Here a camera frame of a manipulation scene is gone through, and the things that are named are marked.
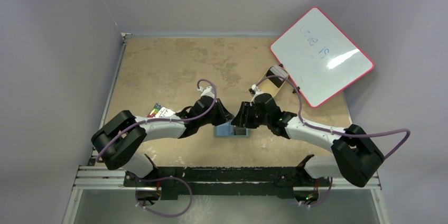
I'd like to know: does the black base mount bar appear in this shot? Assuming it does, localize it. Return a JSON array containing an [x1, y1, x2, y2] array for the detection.
[[124, 166, 330, 201]]

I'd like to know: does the black VIP card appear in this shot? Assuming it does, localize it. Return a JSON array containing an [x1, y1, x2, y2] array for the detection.
[[234, 127, 250, 137]]

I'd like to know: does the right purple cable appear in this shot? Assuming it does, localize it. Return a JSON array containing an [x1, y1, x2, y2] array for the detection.
[[254, 74, 411, 209]]

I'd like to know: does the beige oval tray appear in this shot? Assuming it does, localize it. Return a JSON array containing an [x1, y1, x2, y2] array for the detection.
[[257, 64, 283, 97]]

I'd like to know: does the colourful marker pack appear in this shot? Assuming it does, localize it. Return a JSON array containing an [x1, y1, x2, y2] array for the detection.
[[147, 103, 176, 118]]

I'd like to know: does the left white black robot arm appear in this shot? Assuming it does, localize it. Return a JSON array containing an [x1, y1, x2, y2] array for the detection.
[[91, 96, 234, 186]]

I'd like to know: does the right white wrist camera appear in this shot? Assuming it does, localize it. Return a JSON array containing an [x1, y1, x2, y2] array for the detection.
[[249, 85, 264, 98]]

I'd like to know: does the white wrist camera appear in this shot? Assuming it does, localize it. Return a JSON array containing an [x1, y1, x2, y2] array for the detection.
[[249, 85, 264, 98], [198, 85, 215, 99]]

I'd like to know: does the green card holder wallet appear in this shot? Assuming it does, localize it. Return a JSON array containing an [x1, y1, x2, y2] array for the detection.
[[214, 122, 250, 138]]

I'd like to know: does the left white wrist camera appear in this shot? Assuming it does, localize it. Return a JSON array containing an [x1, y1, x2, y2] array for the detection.
[[198, 85, 215, 99]]

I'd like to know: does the aluminium rail frame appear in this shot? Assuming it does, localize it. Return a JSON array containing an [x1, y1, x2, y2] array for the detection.
[[64, 35, 389, 223]]

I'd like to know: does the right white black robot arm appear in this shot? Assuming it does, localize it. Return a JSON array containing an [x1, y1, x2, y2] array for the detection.
[[231, 94, 385, 188]]

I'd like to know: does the pink framed whiteboard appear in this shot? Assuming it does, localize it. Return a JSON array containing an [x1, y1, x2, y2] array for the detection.
[[270, 7, 375, 107]]

